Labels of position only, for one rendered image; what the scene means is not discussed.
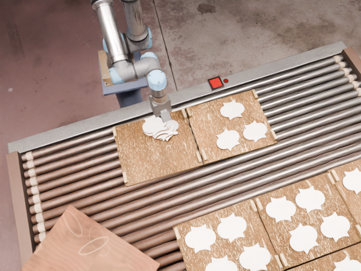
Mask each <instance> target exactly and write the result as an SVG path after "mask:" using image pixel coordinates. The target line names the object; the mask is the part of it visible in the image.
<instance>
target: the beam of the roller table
mask: <svg viewBox="0 0 361 271"><path fill-rule="evenodd" d="M345 48H347V47H346V45H345V44H344V43H343V41H338V42H334V43H332V44H329V45H325V46H322V47H318V48H315V49H311V50H309V51H305V52H302V53H299V54H296V55H292V56H289V57H286V58H283V59H280V60H276V61H273V62H269V63H266V64H263V65H260V66H257V67H254V68H250V69H247V70H243V71H241V72H238V73H234V74H231V75H227V76H224V77H221V80H222V82H223V80H224V79H228V83H224V82H223V84H224V87H223V88H220V89H217V90H213V91H212V90H211V87H210V85H209V84H208V82H205V83H201V84H198V85H194V86H192V87H189V88H185V89H182V90H179V91H175V92H172V93H169V94H168V96H169V98H170V100H171V108H173V107H176V106H179V105H182V104H185V103H189V102H192V101H195V100H198V99H201V98H204V97H208V96H211V95H214V94H218V93H220V92H223V91H227V90H230V89H234V88H237V87H240V86H243V85H246V84H249V83H253V82H256V81H259V80H262V79H265V78H268V77H272V76H275V75H278V74H281V73H284V72H288V71H290V70H294V69H297V68H300V67H303V66H307V65H310V64H313V63H316V62H319V61H322V60H326V59H329V58H332V57H333V56H337V55H340V53H341V52H342V50H343V49H345ZM151 114H153V111H152V109H151V107H150V101H149V100H147V101H143V102H140V103H136V104H133V105H130V106H126V107H124V108H121V109H117V110H114V111H110V112H107V113H104V114H101V115H97V116H94V117H91V118H88V119H84V120H81V121H79V122H75V123H72V124H68V125H65V126H61V127H58V128H55V129H52V130H49V131H46V132H42V133H39V134H35V135H32V136H30V137H26V138H23V139H19V140H16V141H13V142H10V143H8V150H9V153H12V152H15V151H18V152H19V153H20V154H21V155H23V154H26V153H27V152H30V151H32V152H33V151H36V150H39V149H42V148H45V147H48V146H52V145H55V144H58V143H61V142H64V141H67V140H71V139H74V138H77V137H81V136H84V135H86V134H90V133H93V132H96V131H100V130H103V129H106V128H109V127H112V126H116V125H119V124H122V123H125V122H128V121H131V120H135V119H138V118H141V117H144V116H147V115H151Z"/></svg>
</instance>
